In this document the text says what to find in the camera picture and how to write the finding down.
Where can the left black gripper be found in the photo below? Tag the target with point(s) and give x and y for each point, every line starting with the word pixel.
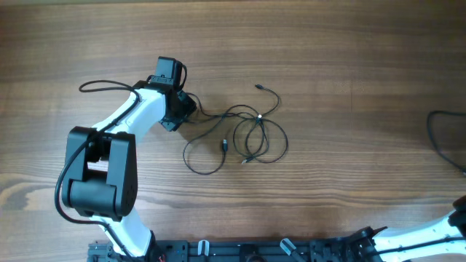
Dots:
pixel 189 107

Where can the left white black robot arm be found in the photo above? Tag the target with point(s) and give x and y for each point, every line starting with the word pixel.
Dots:
pixel 98 184

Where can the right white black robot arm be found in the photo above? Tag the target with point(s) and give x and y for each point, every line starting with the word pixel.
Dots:
pixel 441 236

